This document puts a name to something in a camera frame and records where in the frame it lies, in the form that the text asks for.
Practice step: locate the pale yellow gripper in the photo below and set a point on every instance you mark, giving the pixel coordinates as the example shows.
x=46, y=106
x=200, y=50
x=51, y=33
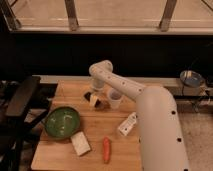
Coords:
x=93, y=100

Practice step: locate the black eraser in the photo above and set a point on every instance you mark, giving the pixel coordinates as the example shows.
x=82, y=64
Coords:
x=100, y=104

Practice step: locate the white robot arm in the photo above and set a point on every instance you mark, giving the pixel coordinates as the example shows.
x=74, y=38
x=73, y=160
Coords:
x=162, y=145

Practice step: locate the white sponge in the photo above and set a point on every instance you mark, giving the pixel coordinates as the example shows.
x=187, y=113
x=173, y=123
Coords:
x=80, y=143

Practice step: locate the wooden cutting board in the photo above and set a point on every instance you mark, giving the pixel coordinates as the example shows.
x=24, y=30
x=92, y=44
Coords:
x=52, y=155

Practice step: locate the green bowl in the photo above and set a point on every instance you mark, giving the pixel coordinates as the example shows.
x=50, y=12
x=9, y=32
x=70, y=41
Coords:
x=62, y=122

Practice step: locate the white plastic bottle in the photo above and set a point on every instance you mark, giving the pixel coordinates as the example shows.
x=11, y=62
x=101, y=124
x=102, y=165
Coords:
x=127, y=125

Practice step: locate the orange carrot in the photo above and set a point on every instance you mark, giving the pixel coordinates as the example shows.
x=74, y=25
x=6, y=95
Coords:
x=106, y=149

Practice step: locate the black chair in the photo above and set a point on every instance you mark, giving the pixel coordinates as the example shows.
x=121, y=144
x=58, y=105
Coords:
x=25, y=110

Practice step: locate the metal bowl with blue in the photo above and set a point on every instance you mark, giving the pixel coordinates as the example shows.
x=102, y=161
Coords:
x=191, y=78

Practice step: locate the metal window frame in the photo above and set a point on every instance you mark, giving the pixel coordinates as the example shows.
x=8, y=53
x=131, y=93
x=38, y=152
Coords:
x=155, y=17

